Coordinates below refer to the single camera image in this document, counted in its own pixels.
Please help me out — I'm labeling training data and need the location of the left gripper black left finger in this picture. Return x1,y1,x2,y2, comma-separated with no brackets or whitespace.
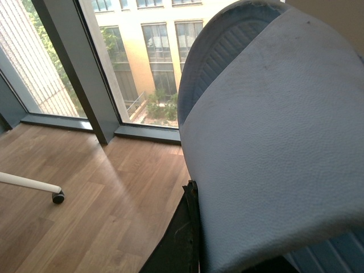
140,180,200,272

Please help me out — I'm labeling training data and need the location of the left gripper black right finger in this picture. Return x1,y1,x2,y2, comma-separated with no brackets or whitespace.
241,255,299,273

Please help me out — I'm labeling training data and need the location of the white office chair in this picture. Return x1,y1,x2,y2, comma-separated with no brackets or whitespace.
1,172,65,204

